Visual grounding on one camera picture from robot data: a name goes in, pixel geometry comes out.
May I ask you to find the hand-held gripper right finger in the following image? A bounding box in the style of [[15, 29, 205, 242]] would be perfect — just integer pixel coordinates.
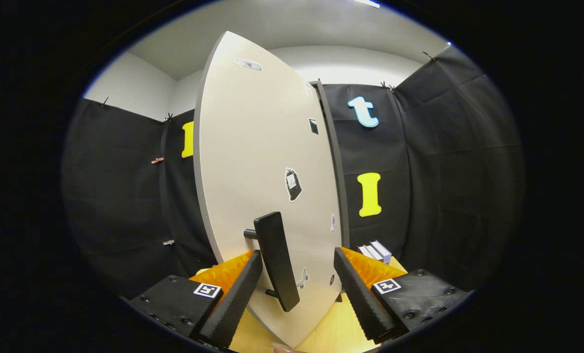
[[333, 247, 472, 344]]

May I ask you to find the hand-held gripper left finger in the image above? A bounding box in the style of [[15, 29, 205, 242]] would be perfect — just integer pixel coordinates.
[[127, 249, 264, 350]]

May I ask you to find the black door handle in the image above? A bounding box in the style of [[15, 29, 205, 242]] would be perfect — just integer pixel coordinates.
[[244, 211, 301, 313]]

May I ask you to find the grey shoe cabinet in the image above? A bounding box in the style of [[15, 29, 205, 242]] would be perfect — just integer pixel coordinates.
[[310, 80, 351, 248]]

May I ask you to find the beige shoe cabinet door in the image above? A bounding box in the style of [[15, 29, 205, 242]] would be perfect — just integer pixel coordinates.
[[193, 30, 344, 348]]

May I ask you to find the white purple box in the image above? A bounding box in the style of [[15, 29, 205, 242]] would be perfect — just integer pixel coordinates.
[[370, 240, 393, 264], [358, 244, 383, 263]]

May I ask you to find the black backdrop cloth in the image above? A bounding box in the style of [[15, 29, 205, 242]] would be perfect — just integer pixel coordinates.
[[61, 44, 525, 300]]

